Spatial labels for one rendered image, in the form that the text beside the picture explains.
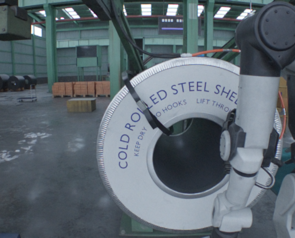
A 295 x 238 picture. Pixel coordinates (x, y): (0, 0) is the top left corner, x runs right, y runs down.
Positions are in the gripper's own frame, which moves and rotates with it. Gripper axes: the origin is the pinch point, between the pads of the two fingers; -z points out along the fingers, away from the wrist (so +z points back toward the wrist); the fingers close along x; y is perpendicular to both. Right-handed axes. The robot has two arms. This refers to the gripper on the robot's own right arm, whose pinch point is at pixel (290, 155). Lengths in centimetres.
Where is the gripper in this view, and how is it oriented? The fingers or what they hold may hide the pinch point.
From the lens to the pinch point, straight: 121.1
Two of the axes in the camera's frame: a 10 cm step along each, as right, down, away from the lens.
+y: -9.0, -4.3, -0.1
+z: 2.4, -4.8, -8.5
